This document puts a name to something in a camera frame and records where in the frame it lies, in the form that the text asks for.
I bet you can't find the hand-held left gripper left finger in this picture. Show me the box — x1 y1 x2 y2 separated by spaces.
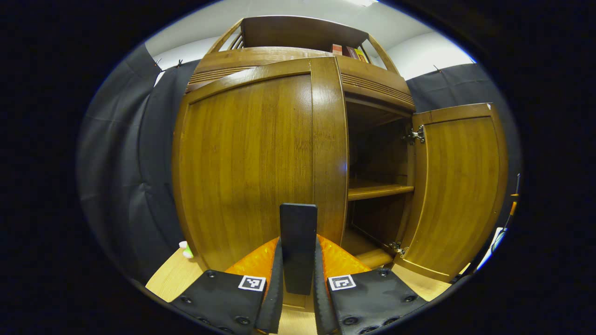
170 237 284 335

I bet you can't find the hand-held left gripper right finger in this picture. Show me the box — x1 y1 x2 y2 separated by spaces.
313 235 428 335

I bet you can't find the wooden cabinet door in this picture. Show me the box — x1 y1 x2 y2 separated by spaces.
171 57 350 310
393 103 509 283

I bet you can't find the black door handle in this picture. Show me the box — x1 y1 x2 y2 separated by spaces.
279 203 318 295

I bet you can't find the wooden double-door shoe cabinet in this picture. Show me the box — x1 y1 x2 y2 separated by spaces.
171 15 509 310

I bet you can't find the wooden inner cabinet shelf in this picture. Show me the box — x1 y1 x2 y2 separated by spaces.
347 184 415 201

